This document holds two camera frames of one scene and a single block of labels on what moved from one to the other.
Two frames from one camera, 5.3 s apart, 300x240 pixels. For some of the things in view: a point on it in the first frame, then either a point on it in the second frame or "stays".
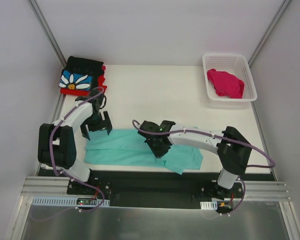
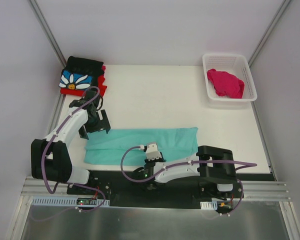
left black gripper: [97, 126] stays
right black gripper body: [157, 145] → [148, 167]
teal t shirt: [127, 146] stays
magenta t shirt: [226, 84] stays
